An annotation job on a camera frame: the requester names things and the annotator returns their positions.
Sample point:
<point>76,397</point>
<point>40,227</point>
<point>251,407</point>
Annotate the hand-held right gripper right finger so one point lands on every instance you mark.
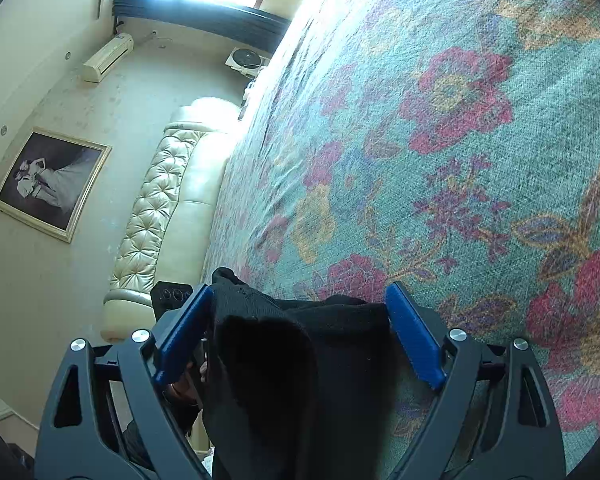
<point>415,335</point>

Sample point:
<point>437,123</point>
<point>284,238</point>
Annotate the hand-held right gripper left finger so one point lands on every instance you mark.
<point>185,335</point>

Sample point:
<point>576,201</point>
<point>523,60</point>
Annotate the black pants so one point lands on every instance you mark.
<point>280,385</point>

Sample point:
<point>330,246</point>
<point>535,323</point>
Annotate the person's left hand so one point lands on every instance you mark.
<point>187,385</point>

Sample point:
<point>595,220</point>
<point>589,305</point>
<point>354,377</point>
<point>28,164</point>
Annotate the cream tufted headboard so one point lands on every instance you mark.
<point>155,210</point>

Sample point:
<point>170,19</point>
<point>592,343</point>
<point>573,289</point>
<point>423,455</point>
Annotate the floral bedspread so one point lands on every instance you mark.
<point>430,160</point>

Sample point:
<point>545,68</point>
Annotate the white air conditioner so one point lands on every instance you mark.
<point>107,57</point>

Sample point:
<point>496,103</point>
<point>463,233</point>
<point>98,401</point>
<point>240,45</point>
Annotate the white fan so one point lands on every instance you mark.
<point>245,60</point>

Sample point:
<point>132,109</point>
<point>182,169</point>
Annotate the dark blue curtain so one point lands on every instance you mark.
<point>205,15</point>

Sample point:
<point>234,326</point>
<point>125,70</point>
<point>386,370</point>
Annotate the framed wall picture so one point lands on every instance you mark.
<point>50,182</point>

